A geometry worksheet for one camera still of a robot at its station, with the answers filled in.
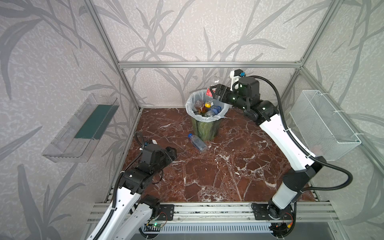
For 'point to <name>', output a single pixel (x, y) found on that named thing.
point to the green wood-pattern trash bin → (206, 131)
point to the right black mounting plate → (261, 212)
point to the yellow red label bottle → (206, 105)
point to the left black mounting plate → (167, 212)
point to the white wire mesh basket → (327, 134)
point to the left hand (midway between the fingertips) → (175, 149)
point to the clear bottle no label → (198, 105)
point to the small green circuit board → (154, 225)
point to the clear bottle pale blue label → (214, 110)
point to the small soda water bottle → (198, 142)
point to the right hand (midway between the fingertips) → (215, 85)
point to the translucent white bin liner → (200, 95)
